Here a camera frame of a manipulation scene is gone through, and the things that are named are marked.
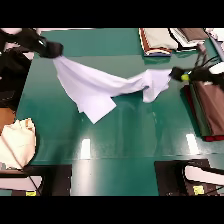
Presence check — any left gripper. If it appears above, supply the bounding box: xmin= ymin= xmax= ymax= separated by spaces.
xmin=39 ymin=41 xmax=65 ymax=60

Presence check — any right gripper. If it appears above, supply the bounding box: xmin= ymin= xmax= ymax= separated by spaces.
xmin=169 ymin=66 xmax=201 ymax=83

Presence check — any white shirt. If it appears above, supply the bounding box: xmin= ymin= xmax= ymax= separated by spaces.
xmin=53 ymin=55 xmax=173 ymax=125

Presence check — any white garment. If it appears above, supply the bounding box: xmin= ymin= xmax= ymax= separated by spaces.
xmin=205 ymin=28 xmax=224 ymax=43
xmin=169 ymin=28 xmax=207 ymax=52

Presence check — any stack of folded clothes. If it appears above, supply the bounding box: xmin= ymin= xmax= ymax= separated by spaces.
xmin=138 ymin=28 xmax=174 ymax=57

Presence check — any green garment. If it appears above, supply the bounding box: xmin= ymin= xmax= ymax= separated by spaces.
xmin=187 ymin=84 xmax=212 ymax=138

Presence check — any grey-beige garment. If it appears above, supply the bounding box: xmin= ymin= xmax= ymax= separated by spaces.
xmin=142 ymin=28 xmax=180 ymax=51

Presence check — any dark brown garment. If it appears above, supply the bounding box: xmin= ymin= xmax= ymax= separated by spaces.
xmin=179 ymin=28 xmax=210 ymax=43

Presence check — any lavender garment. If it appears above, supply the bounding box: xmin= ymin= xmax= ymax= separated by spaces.
xmin=209 ymin=35 xmax=224 ymax=62

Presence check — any red-brown garment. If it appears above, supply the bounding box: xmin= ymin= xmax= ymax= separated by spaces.
xmin=194 ymin=80 xmax=224 ymax=137

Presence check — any black garment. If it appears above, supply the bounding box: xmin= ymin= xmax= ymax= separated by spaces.
xmin=0 ymin=48 xmax=33 ymax=112

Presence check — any red garment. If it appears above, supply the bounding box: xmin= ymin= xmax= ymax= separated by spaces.
xmin=182 ymin=85 xmax=224 ymax=143

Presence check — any orange-brown garment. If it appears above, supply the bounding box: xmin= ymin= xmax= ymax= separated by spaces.
xmin=0 ymin=107 xmax=17 ymax=135

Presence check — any cream garment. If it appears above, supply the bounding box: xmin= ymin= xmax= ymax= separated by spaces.
xmin=0 ymin=117 xmax=38 ymax=170

